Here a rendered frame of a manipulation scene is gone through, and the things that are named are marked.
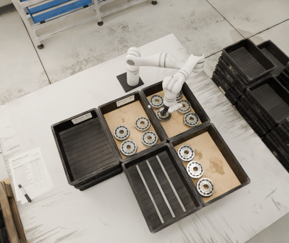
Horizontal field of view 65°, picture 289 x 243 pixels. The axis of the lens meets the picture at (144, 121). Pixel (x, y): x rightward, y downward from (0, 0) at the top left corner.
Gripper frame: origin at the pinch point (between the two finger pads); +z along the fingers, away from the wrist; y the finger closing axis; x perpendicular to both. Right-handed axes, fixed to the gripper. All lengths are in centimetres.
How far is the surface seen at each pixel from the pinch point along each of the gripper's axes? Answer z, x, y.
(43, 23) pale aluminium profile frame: 55, -193, 44
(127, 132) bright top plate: -0.7, -0.4, 29.8
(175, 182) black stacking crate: 2.4, 40.4, 20.1
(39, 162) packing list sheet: 15, -17, 89
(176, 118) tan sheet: 2.3, 5.7, -3.4
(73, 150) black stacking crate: 2, -7, 64
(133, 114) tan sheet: 2.3, -11.0, 19.8
